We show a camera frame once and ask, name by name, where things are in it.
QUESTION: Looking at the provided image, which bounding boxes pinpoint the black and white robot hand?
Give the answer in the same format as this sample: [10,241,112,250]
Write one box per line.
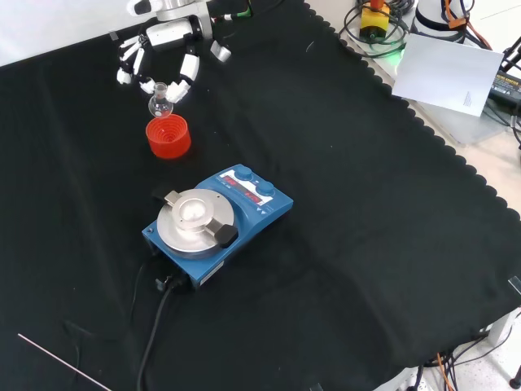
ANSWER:
[116,14,233,103]

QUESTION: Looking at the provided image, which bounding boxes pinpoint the clear round-bottom glass flask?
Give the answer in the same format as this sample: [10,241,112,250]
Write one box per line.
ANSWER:
[147,81,175,120]

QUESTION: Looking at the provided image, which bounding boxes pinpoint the blue heater with steel plate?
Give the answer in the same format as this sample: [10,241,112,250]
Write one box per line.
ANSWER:
[141,163,295,291]

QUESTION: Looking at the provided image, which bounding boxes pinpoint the yellow stop button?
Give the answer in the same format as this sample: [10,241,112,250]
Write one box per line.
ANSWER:
[357,0,392,42]

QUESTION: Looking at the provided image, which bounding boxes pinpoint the black bench cloth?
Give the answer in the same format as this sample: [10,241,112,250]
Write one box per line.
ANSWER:
[0,0,521,391]

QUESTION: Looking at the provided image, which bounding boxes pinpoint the pale white board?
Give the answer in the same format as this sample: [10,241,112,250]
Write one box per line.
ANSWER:
[391,33,505,118]

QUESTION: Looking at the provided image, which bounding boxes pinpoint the black power adapter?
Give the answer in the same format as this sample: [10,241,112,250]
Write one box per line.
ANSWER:
[488,69,521,108]

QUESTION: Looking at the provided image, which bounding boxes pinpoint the thin glass rod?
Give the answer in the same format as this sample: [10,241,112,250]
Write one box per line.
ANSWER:
[17,332,113,391]

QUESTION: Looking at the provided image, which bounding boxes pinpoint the grey bench leg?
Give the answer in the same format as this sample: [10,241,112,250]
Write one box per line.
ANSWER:
[486,309,521,348]

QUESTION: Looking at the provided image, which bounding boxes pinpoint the orange flask support ring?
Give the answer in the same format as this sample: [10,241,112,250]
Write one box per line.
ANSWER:
[145,113,193,160]

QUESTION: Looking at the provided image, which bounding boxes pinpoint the black heater power cable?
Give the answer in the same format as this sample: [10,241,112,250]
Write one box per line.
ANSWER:
[136,273,185,391]

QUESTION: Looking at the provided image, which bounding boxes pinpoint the orange robot cable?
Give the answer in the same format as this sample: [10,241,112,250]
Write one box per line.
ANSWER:
[443,0,493,52]

